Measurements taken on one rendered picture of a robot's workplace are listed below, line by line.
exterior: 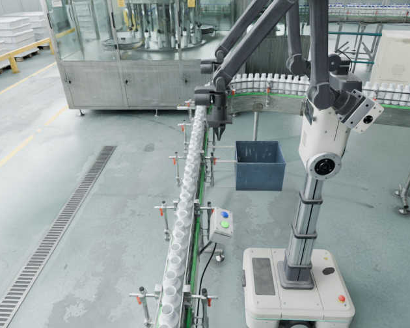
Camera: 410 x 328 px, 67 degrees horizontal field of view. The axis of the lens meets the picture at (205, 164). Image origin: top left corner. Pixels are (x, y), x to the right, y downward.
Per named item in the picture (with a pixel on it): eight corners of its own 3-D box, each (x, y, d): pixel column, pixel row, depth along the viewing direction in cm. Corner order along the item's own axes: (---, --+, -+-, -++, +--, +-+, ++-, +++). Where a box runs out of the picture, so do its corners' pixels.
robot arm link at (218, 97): (228, 92, 114) (227, 87, 119) (209, 92, 114) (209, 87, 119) (227, 110, 117) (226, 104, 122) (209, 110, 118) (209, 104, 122)
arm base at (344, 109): (357, 90, 119) (336, 115, 125) (341, 79, 117) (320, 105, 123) (366, 97, 112) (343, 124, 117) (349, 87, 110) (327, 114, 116)
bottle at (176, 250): (186, 283, 115) (183, 252, 106) (170, 284, 115) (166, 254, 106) (186, 270, 120) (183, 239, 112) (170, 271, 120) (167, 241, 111)
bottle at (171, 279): (181, 296, 111) (179, 265, 102) (184, 312, 105) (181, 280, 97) (164, 299, 110) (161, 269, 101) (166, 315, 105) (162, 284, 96)
